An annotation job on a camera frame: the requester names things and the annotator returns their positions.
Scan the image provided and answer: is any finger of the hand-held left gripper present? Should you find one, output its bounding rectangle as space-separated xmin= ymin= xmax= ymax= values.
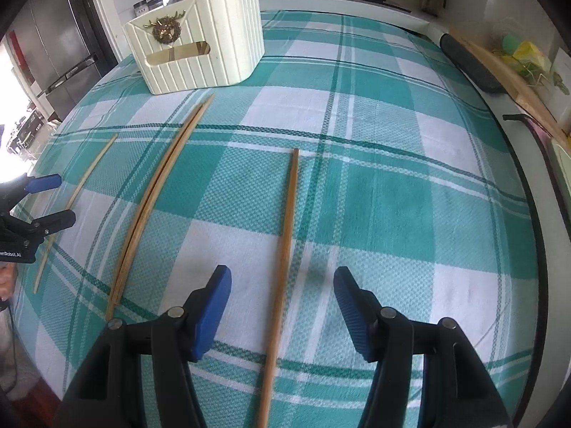
xmin=0 ymin=174 xmax=62 ymax=209
xmin=0 ymin=209 xmax=76 ymax=239

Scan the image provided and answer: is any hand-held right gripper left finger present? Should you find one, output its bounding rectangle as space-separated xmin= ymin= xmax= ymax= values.
xmin=52 ymin=264 xmax=233 ymax=428

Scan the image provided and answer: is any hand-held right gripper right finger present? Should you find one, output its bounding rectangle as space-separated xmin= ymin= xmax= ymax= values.
xmin=334 ymin=266 xmax=514 ymax=428

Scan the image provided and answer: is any wooden chopstick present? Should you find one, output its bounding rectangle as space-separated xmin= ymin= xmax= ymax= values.
xmin=33 ymin=133 xmax=119 ymax=296
xmin=106 ymin=93 xmax=216 ymax=322
xmin=111 ymin=102 xmax=210 ymax=310
xmin=257 ymin=148 xmax=300 ymax=428

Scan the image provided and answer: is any cream ribbed storage box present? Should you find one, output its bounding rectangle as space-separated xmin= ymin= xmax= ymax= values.
xmin=123 ymin=0 xmax=266 ymax=96

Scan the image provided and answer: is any person's left hand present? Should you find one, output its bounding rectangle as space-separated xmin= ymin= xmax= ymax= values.
xmin=0 ymin=264 xmax=17 ymax=301

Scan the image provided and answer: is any green checked tablecloth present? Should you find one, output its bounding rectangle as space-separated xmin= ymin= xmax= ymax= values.
xmin=9 ymin=9 xmax=542 ymax=428

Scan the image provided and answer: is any grey refrigerator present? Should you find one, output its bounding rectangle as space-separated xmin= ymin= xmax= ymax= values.
xmin=4 ymin=0 xmax=104 ymax=114

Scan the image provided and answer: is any black padded chair back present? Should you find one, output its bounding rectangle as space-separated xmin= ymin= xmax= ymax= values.
xmin=439 ymin=33 xmax=506 ymax=95

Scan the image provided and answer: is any wooden cutting board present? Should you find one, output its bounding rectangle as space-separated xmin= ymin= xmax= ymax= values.
xmin=448 ymin=28 xmax=571 ymax=149

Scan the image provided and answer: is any white printed package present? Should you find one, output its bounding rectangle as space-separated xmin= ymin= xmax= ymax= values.
xmin=550 ymin=47 xmax=571 ymax=137

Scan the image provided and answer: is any plastic bag of sponges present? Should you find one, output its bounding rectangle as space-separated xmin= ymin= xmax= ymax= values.
xmin=490 ymin=31 xmax=555 ymax=86

